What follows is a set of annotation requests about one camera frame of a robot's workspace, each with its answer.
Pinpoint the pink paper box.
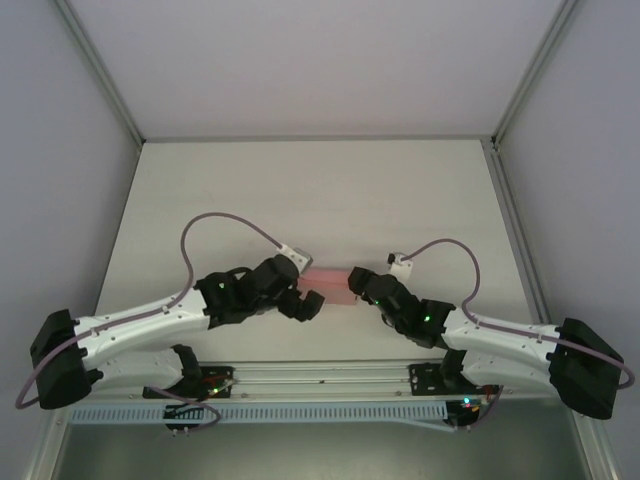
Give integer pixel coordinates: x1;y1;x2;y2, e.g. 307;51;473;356
298;266;359;307

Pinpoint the grey metal panel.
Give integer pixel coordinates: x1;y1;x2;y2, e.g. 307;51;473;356
48;418;592;480

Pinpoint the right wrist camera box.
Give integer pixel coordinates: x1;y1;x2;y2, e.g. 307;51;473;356
385;251;416;281

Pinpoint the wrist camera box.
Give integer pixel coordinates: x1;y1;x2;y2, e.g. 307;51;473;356
278;243;314;276
385;251;416;281

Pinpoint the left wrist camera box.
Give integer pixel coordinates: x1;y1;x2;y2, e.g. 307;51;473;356
278;243;314;276

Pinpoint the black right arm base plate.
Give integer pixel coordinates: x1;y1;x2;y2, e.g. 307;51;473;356
407;362;502;399

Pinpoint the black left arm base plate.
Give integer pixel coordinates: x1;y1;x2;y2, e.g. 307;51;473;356
141;365;237;402

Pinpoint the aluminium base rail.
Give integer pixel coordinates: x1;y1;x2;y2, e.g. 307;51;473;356
199;361;451;402

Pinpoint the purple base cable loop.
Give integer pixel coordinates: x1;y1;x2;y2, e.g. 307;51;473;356
447;383;503;432
162;397;222;431

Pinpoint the white slotted cable duct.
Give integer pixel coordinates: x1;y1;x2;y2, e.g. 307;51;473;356
68;401;450;427

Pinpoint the aluminium table side rail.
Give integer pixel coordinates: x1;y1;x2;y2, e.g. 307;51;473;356
486;141;557;329

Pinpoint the aluminium frame post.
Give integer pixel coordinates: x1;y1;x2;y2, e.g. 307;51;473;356
58;0;147;150
491;0;582;150

